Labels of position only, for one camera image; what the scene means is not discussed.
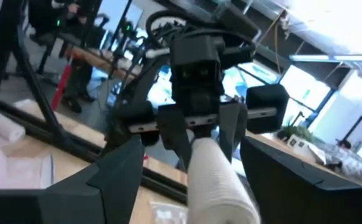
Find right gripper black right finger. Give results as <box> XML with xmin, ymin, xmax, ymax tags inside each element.
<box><xmin>239</xmin><ymin>136</ymin><xmax>362</xmax><ymax>224</ymax></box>

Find clear plastic bag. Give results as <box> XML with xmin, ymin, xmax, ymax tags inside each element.
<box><xmin>149</xmin><ymin>200</ymin><xmax>188</xmax><ymax>224</ymax></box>

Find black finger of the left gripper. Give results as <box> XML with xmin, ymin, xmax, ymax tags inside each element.
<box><xmin>219</xmin><ymin>101</ymin><xmax>249</xmax><ymax>164</ymax></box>
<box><xmin>157</xmin><ymin>104</ymin><xmax>193</xmax><ymax>172</ymax></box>

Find person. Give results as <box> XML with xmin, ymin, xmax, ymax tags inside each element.
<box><xmin>338</xmin><ymin>139</ymin><xmax>353</xmax><ymax>150</ymax></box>
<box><xmin>27</xmin><ymin>0</ymin><xmax>104</xmax><ymax>113</ymax></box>

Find green potted plant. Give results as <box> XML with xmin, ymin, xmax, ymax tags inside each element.
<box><xmin>277</xmin><ymin>123</ymin><xmax>315</xmax><ymax>144</ymax></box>

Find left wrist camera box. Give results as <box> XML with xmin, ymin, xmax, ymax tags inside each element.
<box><xmin>170</xmin><ymin>33</ymin><xmax>226</xmax><ymax>74</ymax></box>

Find wooden table black frame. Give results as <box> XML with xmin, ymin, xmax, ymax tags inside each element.
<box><xmin>70</xmin><ymin>46</ymin><xmax>144</xmax><ymax>78</ymax></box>

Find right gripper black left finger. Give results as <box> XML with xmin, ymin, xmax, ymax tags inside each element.
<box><xmin>0</xmin><ymin>134</ymin><xmax>146</xmax><ymax>224</ymax></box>

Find red pole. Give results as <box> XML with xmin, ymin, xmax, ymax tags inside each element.
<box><xmin>51</xmin><ymin>62</ymin><xmax>73</xmax><ymax>110</ymax></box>

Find wooden workbench grey legs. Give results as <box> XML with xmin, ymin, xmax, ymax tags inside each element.
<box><xmin>245</xmin><ymin>129</ymin><xmax>362</xmax><ymax>187</ymax></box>

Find grey patterned cloth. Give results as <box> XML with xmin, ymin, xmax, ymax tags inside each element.
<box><xmin>316</xmin><ymin>144</ymin><xmax>362</xmax><ymax>186</ymax></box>

